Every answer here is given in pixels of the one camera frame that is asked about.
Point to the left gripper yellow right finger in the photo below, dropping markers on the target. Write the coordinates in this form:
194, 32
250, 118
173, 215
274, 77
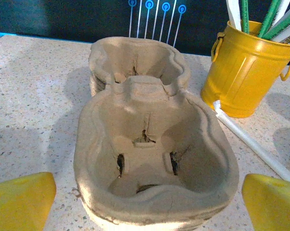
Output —
272, 207

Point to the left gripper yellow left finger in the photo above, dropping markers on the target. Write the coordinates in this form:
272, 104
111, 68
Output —
19, 207

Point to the stack of pulp cup carriers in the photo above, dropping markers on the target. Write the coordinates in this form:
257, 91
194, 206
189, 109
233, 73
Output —
154, 149

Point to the green wrapped straw folded tip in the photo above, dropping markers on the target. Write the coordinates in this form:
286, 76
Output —
245, 16

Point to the green wrapped straw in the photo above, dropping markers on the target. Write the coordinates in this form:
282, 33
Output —
283, 25
270, 18

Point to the yellow metal bucket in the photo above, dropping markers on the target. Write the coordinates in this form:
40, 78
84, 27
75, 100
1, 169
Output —
241, 72

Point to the white paper wrapped straw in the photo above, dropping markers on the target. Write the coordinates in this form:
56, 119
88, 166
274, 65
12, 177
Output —
282, 10
234, 14

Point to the clear straw with print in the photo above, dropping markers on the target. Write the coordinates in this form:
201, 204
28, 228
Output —
253, 144

